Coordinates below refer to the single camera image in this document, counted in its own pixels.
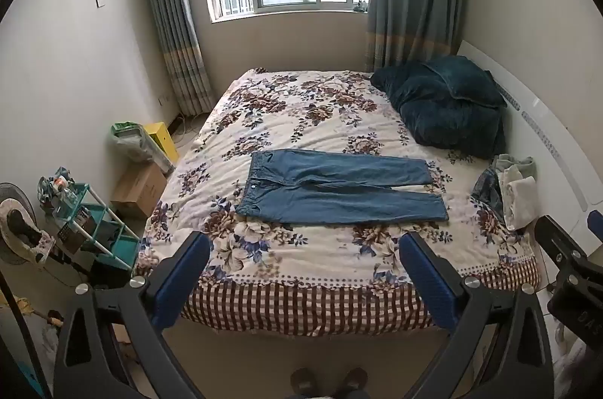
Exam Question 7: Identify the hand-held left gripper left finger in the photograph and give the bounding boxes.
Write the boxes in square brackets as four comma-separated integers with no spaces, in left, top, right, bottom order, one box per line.
[53,232,211,399]

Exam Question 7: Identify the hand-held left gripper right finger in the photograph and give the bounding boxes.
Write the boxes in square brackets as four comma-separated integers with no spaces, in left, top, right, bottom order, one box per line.
[399,232,555,399]

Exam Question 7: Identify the blue denim pants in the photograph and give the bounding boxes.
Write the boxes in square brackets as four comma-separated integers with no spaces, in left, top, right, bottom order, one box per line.
[234,148,449,225]

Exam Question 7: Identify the white folded cloth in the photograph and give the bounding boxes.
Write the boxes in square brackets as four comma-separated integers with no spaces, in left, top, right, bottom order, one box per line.
[498,175,539,230]

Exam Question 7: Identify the teal storage trolley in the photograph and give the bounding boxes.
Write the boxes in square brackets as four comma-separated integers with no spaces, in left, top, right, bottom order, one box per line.
[44,182,141,282]

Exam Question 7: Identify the crumpled denim cloth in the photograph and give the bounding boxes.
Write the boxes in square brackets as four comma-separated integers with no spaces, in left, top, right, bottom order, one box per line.
[471,166,507,225]

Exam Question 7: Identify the grey-green cloth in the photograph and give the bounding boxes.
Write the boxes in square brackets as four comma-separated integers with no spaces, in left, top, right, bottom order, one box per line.
[490,153,535,180]

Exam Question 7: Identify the cardboard box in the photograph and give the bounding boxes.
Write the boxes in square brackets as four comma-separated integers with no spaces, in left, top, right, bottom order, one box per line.
[110,161,169,220]

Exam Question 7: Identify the red checkered bed sheet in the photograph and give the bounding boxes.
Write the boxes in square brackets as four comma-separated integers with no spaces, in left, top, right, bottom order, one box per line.
[181,258,542,338]

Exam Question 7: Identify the person's right shoe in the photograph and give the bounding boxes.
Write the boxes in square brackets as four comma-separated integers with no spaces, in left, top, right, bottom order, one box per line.
[339,368,369,399]

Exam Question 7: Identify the person's shoe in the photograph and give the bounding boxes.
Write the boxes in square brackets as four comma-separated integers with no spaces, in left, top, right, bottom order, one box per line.
[339,368,369,399]
[289,368,322,399]

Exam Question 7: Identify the white headboard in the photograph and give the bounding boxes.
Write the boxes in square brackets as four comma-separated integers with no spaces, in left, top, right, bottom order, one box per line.
[457,40,603,240]

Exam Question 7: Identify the yellow box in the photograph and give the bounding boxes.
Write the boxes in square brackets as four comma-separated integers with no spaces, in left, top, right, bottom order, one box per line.
[142,122,180,164]

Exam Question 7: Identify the clear bin with green lid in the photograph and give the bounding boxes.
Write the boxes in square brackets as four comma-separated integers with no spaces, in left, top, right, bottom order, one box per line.
[110,122,163,167]

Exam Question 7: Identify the dark green quilt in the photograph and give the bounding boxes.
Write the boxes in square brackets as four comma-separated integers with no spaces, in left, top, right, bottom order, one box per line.
[370,62,508,161]

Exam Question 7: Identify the person's left shoe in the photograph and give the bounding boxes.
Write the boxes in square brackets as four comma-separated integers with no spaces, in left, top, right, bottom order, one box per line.
[289,368,322,399]

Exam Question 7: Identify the standing fan with cloth cover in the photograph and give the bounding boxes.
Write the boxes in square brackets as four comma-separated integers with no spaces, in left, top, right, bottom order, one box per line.
[0,182,57,268]

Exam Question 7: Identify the dark green pillow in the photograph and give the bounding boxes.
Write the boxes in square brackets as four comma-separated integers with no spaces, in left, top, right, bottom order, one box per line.
[421,55,508,109]

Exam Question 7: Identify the floral blanket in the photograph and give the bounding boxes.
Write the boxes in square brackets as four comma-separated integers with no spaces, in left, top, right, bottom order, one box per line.
[134,67,538,291]

